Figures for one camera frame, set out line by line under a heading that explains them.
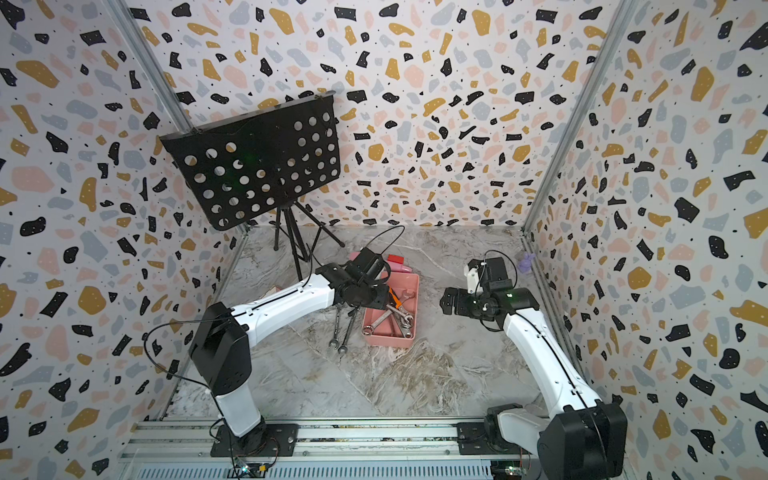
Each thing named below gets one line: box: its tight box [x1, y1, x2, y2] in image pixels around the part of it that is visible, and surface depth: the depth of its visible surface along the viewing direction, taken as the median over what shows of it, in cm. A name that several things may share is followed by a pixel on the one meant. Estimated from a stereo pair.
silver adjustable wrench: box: [400, 317, 412, 338], surface depth 90 cm
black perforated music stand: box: [159, 90, 346, 281], surface depth 78 cm
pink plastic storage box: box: [362, 272, 420, 348], surface depth 92 cm
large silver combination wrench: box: [362, 309, 394, 336], surface depth 87 cm
